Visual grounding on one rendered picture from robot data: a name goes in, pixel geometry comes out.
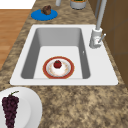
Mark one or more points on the silver tap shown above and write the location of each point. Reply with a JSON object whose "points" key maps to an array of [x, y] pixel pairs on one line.
{"points": [[96, 35]]}

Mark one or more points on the blue plate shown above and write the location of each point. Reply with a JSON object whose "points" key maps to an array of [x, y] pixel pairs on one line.
{"points": [[38, 15]]}

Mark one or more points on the white sink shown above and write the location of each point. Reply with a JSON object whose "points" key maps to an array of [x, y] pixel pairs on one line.
{"points": [[36, 75]]}

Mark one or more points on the grey upright thing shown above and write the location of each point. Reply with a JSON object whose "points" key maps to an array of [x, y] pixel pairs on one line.
{"points": [[58, 2]]}

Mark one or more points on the small brown food piece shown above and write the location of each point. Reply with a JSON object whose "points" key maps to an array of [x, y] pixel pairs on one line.
{"points": [[46, 9]]}

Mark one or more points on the red topped cupcake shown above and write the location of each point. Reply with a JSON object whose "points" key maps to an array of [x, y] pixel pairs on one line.
{"points": [[58, 64]]}

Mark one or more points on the red rimmed white plate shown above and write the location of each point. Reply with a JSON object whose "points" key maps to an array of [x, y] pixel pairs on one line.
{"points": [[68, 70]]}

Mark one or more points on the dark purple grape bunch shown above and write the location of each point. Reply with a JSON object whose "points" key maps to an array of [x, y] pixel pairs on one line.
{"points": [[10, 108]]}

